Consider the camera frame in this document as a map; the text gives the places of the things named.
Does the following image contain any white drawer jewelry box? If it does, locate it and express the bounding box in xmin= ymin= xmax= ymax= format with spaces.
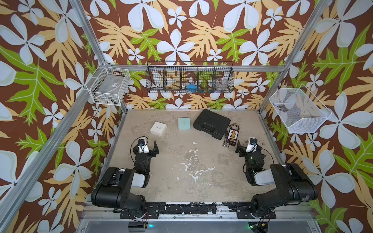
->
xmin=150 ymin=121 xmax=167 ymax=136

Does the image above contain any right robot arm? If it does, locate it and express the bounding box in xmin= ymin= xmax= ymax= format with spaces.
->
xmin=235 ymin=137 xmax=318 ymax=218

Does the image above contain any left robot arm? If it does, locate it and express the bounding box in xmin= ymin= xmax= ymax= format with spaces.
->
xmin=91 ymin=137 xmax=159 ymax=218

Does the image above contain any yellow multimeter with leads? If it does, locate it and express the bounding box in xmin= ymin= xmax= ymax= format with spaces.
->
xmin=227 ymin=123 xmax=240 ymax=146

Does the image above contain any metal ratchet wrench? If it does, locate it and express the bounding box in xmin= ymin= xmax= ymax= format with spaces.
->
xmin=223 ymin=131 xmax=229 ymax=148

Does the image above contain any black plastic tool case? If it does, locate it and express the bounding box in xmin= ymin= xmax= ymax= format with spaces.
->
xmin=193 ymin=109 xmax=231 ymax=140

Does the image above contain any dark small object in basket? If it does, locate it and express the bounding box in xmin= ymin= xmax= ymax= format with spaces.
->
xmin=277 ymin=104 xmax=288 ymax=113

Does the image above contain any white mesh basket right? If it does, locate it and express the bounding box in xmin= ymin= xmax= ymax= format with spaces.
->
xmin=269 ymin=84 xmax=332 ymax=134

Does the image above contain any blue object in basket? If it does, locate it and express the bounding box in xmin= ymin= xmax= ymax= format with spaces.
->
xmin=186 ymin=84 xmax=198 ymax=93

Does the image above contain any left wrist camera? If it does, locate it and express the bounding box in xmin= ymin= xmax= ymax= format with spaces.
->
xmin=138 ymin=138 xmax=149 ymax=153

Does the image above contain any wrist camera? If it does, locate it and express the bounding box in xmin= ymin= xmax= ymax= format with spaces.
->
xmin=246 ymin=137 xmax=258 ymax=153
xmin=138 ymin=138 xmax=149 ymax=153

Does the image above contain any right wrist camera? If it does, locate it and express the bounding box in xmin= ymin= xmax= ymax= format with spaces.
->
xmin=246 ymin=137 xmax=258 ymax=153

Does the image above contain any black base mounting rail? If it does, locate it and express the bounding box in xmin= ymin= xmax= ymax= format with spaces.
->
xmin=120 ymin=202 xmax=276 ymax=219

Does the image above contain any black wire basket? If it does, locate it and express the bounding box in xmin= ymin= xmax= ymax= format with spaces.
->
xmin=145 ymin=61 xmax=235 ymax=94

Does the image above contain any white wire basket left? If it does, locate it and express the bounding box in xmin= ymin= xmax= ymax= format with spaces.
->
xmin=86 ymin=67 xmax=131 ymax=106

